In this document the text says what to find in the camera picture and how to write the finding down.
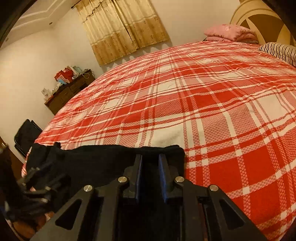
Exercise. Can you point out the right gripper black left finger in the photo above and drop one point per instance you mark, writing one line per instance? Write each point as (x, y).
(133, 175)

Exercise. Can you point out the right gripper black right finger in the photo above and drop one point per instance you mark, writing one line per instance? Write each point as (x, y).
(171, 182)

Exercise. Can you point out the black pants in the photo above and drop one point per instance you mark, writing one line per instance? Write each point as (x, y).
(95, 165)

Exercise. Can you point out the red white plaid bedspread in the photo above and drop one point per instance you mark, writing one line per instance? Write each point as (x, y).
(230, 106)

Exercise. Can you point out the dark wooden dresser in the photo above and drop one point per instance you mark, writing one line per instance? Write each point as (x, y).
(68, 91)

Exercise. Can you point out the white card on dresser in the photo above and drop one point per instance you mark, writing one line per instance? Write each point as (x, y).
(46, 93)

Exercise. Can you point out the red gift bags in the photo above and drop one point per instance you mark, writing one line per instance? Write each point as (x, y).
(64, 75)

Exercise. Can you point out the beige patterned window curtain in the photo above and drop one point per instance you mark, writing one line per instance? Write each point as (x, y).
(119, 28)

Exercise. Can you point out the pink folded blanket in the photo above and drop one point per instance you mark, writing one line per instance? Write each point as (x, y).
(231, 33)

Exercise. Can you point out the striped pillow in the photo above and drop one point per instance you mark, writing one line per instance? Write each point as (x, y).
(284, 52)

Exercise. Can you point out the cream wooden headboard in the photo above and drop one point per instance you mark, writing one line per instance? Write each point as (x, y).
(260, 18)

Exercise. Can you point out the black bag by wall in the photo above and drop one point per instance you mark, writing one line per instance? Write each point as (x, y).
(26, 136)

